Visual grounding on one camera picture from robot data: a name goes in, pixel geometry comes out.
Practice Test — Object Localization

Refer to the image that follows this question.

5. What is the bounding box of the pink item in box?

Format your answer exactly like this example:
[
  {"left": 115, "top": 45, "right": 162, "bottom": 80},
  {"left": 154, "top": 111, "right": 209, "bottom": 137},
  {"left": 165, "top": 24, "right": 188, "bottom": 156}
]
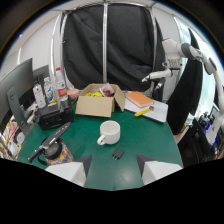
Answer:
[{"left": 100, "top": 82, "right": 115, "bottom": 98}]

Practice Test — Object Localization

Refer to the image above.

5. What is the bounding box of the pink bowl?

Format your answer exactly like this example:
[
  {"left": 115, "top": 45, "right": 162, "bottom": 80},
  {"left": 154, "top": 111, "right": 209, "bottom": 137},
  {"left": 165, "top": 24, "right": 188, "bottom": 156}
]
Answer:
[{"left": 67, "top": 88, "right": 81, "bottom": 101}]

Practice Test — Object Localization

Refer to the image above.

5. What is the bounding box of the black curtain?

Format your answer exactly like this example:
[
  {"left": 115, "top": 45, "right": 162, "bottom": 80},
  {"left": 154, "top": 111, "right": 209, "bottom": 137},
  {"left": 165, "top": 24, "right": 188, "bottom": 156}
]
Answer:
[{"left": 62, "top": 3, "right": 166, "bottom": 93}]

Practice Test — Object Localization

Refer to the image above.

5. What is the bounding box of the silver metal pole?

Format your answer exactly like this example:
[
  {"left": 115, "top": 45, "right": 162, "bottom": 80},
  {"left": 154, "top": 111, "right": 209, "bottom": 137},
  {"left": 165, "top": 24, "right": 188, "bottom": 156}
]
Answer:
[{"left": 101, "top": 2, "right": 109, "bottom": 84}]

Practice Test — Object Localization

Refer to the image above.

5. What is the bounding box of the water bottle red label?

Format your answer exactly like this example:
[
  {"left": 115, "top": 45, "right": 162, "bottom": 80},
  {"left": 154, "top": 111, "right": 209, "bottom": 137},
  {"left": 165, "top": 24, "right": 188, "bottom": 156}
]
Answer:
[{"left": 54, "top": 66, "right": 69, "bottom": 102}]

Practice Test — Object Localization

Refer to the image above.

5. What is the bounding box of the orange book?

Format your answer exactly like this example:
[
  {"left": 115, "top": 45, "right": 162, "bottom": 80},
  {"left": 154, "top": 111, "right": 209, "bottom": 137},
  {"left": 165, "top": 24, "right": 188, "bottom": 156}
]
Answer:
[{"left": 124, "top": 91, "right": 155, "bottom": 109}]

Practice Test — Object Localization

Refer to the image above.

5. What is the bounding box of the water bottle blue label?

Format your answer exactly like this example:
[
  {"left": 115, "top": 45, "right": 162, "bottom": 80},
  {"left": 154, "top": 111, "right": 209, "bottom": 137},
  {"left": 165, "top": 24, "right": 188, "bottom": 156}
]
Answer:
[{"left": 43, "top": 76, "right": 57, "bottom": 106}]

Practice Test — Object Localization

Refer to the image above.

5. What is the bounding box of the yellow item in box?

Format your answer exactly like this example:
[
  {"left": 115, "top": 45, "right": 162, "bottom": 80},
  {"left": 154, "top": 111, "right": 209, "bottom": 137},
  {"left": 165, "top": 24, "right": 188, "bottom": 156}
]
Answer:
[{"left": 83, "top": 91, "right": 104, "bottom": 98}]

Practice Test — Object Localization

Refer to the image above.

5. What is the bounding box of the small black power adapter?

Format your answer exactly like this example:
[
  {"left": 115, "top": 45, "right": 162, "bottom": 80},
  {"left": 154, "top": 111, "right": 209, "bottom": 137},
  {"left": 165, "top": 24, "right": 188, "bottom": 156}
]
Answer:
[{"left": 112, "top": 148, "right": 125, "bottom": 161}]

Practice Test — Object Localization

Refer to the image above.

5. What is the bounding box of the black equipment box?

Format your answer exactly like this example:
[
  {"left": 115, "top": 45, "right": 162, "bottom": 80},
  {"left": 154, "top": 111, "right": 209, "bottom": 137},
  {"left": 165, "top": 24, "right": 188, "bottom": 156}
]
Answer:
[{"left": 36, "top": 96, "right": 75, "bottom": 131}]

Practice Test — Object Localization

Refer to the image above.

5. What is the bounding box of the open cardboard box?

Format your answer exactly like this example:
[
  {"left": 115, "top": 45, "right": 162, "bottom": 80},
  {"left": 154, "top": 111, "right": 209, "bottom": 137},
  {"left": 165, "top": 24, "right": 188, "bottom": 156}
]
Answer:
[{"left": 74, "top": 83, "right": 126, "bottom": 118}]

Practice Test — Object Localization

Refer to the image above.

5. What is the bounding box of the white ceramic mug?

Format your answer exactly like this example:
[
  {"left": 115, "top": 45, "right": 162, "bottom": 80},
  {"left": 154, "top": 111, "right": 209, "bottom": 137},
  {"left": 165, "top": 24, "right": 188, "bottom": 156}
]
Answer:
[{"left": 96, "top": 120, "right": 121, "bottom": 146}]

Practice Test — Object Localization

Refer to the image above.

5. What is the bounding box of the white closed laptop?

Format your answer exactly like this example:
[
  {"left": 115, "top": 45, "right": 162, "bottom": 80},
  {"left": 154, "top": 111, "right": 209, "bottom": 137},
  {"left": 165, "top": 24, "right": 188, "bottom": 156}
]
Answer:
[{"left": 123, "top": 97, "right": 169, "bottom": 124}]

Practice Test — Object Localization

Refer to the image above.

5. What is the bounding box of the black computer monitor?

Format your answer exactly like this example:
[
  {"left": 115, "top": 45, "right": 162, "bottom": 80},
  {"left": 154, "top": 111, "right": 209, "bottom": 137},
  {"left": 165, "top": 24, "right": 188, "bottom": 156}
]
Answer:
[{"left": 0, "top": 57, "right": 35, "bottom": 136}]

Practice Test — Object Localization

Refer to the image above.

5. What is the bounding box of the yellow utility knife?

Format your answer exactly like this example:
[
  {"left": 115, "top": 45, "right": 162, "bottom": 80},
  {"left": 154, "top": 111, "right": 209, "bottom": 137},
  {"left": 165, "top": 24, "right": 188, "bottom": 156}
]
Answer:
[{"left": 134, "top": 106, "right": 155, "bottom": 118}]

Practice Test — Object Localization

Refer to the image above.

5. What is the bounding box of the white plastic bottle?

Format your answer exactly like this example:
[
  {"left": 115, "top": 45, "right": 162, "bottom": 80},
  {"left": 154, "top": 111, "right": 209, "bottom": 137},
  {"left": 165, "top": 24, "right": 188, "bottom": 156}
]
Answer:
[{"left": 32, "top": 81, "right": 47, "bottom": 110}]

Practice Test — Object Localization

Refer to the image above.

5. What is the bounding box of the colourful patterned kettle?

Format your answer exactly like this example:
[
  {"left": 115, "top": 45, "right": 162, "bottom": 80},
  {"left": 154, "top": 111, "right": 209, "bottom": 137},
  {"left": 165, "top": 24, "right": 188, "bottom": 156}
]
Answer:
[{"left": 36, "top": 138, "right": 75, "bottom": 167}]

